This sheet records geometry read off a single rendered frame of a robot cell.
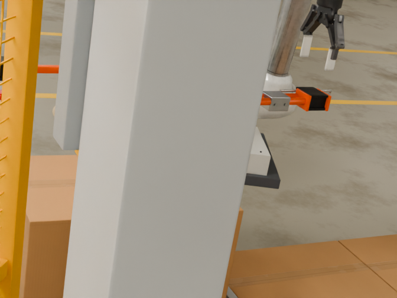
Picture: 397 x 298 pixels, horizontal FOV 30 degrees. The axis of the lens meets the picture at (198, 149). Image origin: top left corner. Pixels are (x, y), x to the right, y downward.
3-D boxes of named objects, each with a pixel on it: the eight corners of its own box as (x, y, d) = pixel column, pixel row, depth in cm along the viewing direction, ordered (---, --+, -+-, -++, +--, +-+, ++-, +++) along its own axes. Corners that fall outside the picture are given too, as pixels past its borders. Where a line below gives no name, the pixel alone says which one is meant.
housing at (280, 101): (269, 112, 221) (272, 97, 219) (257, 104, 226) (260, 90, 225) (288, 112, 224) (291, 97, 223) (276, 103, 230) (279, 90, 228)
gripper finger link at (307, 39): (305, 35, 228) (303, 34, 228) (300, 57, 230) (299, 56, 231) (313, 35, 229) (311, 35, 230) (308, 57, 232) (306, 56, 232)
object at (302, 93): (306, 111, 226) (309, 96, 224) (293, 103, 232) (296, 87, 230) (328, 111, 230) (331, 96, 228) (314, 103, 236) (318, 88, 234)
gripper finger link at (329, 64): (337, 47, 219) (338, 48, 218) (332, 70, 221) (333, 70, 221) (329, 47, 217) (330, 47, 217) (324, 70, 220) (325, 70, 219)
